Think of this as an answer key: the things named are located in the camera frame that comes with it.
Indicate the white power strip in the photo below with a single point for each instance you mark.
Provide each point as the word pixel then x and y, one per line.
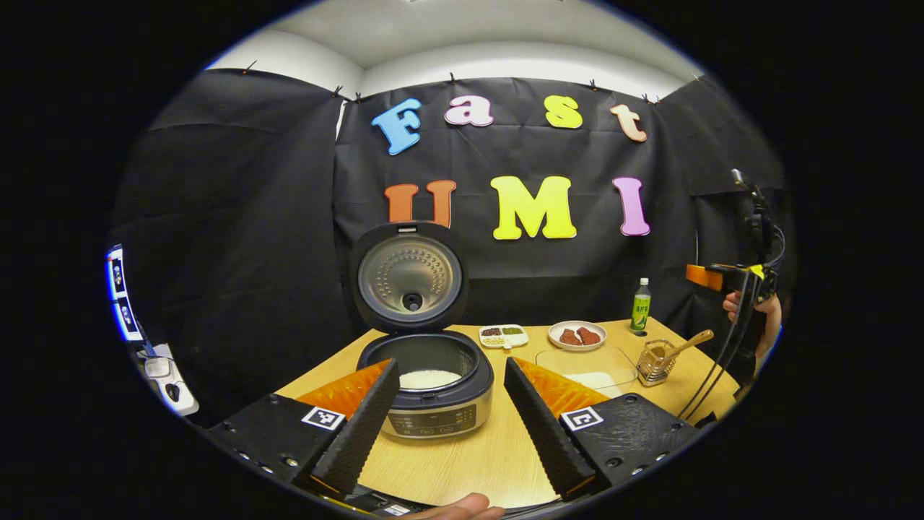
pixel 170 383

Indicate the black backdrop cloth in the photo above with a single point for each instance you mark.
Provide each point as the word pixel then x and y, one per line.
pixel 253 253

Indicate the white rice heap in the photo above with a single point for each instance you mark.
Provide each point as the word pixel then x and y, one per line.
pixel 429 379
pixel 598 380

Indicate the blue white sign panel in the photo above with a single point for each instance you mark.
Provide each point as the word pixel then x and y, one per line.
pixel 119 289

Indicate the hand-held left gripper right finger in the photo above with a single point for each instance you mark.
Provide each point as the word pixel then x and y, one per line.
pixel 541 426

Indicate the brown meat piece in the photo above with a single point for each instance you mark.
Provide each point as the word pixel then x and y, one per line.
pixel 569 337
pixel 589 336

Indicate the white divided grain dish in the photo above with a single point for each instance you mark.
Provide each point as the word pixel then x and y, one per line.
pixel 503 336

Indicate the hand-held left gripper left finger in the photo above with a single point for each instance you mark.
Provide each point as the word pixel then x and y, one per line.
pixel 364 426

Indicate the wooden spoon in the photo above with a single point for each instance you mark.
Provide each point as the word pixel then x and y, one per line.
pixel 693 339

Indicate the dark grey rice cooker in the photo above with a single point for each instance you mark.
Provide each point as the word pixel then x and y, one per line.
pixel 408 278

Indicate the green label drink bottle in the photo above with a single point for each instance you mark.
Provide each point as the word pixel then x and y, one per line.
pixel 640 310

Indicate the white round plate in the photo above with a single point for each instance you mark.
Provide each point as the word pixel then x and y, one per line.
pixel 577 348

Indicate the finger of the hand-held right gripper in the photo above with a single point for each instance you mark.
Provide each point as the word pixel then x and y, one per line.
pixel 704 276

